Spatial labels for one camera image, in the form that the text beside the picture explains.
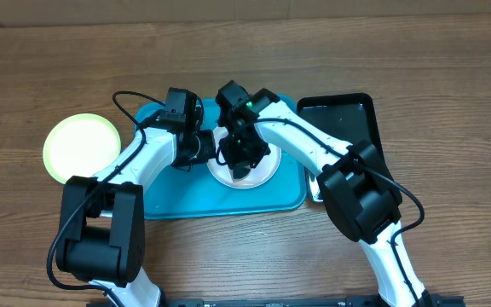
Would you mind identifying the white plate with stain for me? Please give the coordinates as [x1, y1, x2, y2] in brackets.
[207, 144, 281, 189]

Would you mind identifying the yellow-green plate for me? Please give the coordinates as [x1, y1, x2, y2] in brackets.
[43, 113, 121, 183]

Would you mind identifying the green scrub sponge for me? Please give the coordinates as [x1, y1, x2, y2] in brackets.
[230, 164, 251, 181]

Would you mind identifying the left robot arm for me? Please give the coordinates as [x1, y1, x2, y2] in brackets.
[47, 110, 215, 306]

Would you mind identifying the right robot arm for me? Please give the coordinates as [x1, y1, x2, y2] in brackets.
[216, 81, 429, 306]

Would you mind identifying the teal plastic tray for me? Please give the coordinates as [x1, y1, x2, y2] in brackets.
[133, 93, 308, 221]

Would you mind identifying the black water tray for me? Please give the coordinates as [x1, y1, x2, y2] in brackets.
[296, 92, 385, 204]

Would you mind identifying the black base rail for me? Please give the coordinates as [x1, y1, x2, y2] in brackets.
[85, 295, 466, 307]

